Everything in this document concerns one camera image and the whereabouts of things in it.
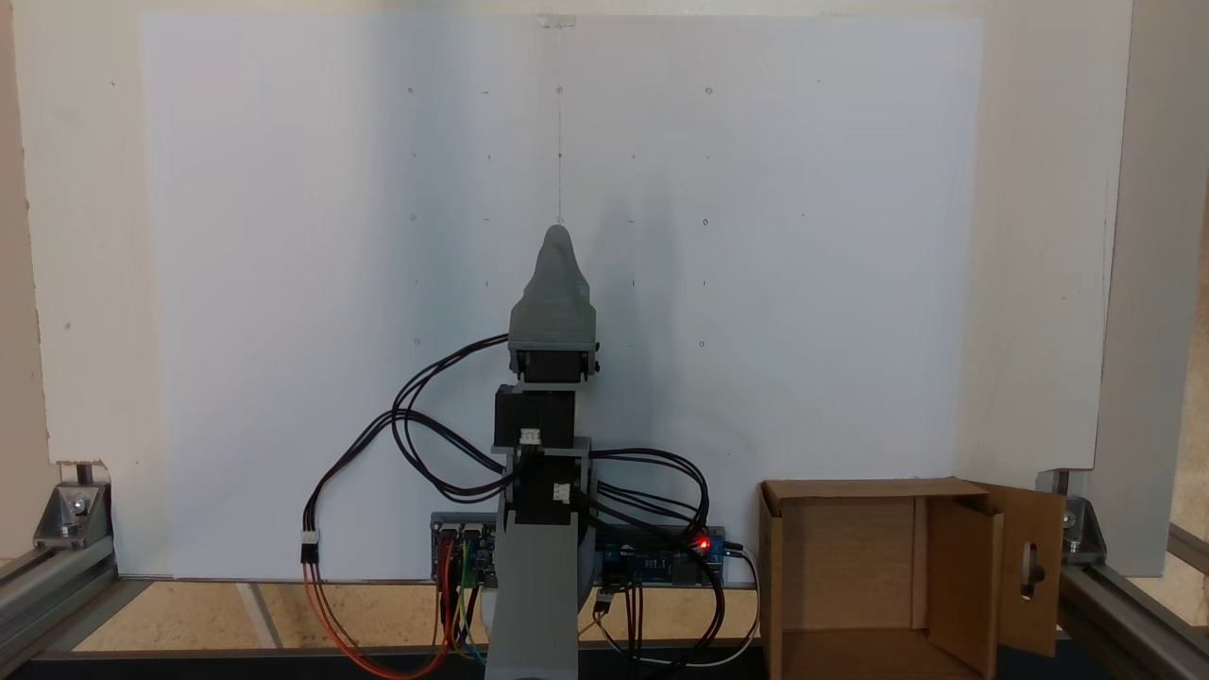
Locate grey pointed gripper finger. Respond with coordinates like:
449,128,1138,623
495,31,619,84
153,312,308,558
515,225,594,305

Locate orange red wire bundle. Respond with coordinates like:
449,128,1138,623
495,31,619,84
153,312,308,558
302,561,456,680

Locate aluminium frame rail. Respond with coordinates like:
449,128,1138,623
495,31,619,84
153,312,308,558
0,536,120,673
1056,557,1209,680

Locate thin white cable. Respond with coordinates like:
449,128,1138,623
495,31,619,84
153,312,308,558
661,548,762,671

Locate coloured jumper wires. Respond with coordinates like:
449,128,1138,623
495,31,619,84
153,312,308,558
436,538,488,664

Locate black servo cable loops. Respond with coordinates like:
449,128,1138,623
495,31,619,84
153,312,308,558
389,332,517,503
584,448,711,553

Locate blue circuit board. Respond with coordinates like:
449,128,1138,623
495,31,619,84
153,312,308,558
593,525,729,589

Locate black power cable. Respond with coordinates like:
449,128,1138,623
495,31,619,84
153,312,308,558
593,544,757,668

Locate aluminium corner bracket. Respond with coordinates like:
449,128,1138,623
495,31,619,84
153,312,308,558
1037,468,1109,565
34,480,113,551

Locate brown cardboard box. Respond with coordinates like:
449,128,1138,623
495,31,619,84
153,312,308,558
758,477,1068,680

